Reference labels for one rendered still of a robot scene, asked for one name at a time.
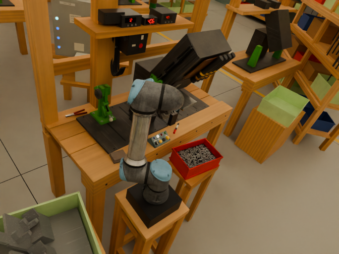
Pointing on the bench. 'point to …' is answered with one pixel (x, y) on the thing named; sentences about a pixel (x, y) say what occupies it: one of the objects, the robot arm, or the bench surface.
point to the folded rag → (115, 156)
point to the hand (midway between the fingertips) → (164, 118)
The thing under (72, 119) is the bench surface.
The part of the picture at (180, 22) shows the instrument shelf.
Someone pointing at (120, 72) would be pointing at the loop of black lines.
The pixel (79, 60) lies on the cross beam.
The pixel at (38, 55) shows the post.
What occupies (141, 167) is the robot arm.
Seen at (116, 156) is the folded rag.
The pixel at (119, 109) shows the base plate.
